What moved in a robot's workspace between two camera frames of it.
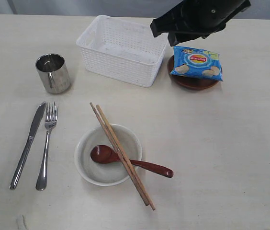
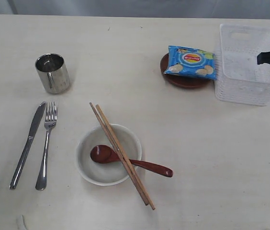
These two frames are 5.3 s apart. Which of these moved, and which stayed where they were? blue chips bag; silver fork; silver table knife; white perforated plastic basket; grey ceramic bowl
Moved: blue chips bag; white perforated plastic basket
Stayed: grey ceramic bowl; silver fork; silver table knife
